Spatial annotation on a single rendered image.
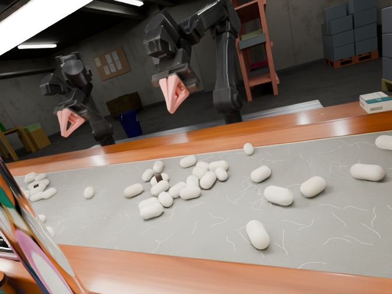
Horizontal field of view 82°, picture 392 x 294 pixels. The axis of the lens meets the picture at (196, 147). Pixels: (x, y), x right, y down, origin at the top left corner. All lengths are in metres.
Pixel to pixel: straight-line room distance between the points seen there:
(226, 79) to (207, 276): 0.66
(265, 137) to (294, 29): 6.96
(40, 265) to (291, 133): 0.43
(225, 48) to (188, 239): 0.67
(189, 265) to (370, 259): 0.16
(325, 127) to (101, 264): 0.42
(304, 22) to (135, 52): 5.30
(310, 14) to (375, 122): 7.00
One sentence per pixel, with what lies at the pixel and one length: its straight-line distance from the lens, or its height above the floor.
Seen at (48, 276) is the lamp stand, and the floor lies 0.82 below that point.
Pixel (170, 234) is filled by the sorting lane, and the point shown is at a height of 0.74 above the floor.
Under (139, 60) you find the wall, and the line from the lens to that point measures 8.63.
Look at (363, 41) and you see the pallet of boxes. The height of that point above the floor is 0.38.
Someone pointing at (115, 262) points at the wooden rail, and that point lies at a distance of 0.29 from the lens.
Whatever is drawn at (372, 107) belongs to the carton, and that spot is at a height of 0.78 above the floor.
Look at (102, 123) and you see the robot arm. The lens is 1.07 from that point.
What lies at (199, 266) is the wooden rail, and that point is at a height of 0.77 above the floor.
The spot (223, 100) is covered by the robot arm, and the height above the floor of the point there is 0.80.
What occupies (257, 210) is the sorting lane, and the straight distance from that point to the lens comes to 0.31.
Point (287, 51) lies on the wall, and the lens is 7.40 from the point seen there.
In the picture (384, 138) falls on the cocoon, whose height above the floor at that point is 0.76.
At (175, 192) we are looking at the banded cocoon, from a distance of 0.38.
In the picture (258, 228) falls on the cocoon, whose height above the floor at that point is 0.76.
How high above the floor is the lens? 0.93
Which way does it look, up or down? 19 degrees down
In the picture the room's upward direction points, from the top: 18 degrees counter-clockwise
